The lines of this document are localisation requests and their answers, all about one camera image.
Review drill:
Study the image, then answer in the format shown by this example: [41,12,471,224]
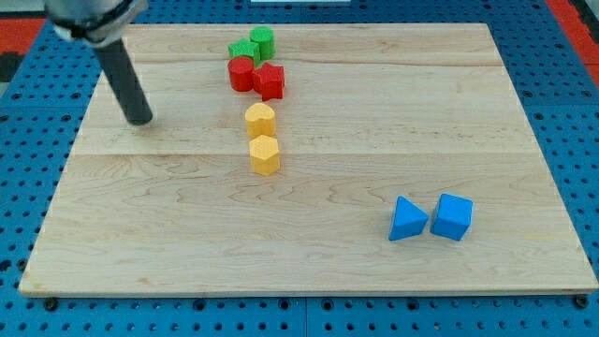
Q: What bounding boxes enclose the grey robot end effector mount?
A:
[44,0,149,48]

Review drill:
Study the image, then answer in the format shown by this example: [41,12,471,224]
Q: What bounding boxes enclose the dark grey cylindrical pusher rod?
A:
[95,38,153,125]

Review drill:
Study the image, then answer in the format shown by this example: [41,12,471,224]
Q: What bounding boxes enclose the red cylinder block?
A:
[227,56,254,92]

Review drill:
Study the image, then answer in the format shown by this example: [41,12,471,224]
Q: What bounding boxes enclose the green star block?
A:
[227,38,261,65]

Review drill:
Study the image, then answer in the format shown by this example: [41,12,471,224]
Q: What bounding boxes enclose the green cylinder block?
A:
[250,26,275,60]

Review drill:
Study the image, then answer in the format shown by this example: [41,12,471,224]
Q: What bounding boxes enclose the red star block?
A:
[252,62,285,101]

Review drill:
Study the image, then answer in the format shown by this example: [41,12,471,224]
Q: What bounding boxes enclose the yellow heart block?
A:
[244,103,276,139]

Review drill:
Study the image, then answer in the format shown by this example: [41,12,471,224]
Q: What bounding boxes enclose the yellow hexagon block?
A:
[249,135,281,176]

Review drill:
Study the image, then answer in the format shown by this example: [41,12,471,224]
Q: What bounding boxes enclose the light wooden board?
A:
[20,23,598,298]

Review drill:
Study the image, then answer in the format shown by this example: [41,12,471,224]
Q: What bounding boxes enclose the blue triangle block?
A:
[388,196,429,241]

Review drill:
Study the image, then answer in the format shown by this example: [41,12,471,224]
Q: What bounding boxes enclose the blue cube block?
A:
[430,194,474,242]

